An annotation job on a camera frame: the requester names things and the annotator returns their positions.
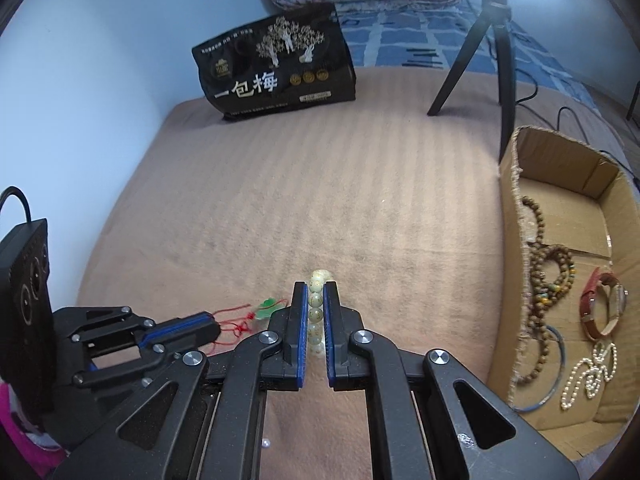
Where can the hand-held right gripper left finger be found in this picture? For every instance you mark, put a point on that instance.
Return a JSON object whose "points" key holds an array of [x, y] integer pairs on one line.
{"points": [[301, 330]]}

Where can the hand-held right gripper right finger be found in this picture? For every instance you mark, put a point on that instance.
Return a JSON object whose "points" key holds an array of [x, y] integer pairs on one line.
{"points": [[330, 330]]}

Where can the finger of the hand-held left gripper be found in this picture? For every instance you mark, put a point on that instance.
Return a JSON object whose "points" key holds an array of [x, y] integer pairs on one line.
{"points": [[125, 370], [190, 327]]}

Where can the thin blue bangle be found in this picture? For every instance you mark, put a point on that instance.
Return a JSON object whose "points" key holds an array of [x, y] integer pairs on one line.
{"points": [[562, 355]]}

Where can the cardboard box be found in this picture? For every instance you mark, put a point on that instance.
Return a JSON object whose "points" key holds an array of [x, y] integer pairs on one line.
{"points": [[550, 160]]}

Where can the pink cloth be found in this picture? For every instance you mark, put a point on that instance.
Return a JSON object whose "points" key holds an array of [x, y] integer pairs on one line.
{"points": [[20, 455]]}

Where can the black snack bag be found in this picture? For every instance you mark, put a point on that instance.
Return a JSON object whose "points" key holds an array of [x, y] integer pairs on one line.
{"points": [[280, 85]]}

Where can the black tripod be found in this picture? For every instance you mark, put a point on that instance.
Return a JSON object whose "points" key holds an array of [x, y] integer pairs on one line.
{"points": [[506, 85]]}

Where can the blue patterned bedsheet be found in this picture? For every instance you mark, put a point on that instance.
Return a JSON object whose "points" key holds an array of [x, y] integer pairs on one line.
{"points": [[400, 35]]}

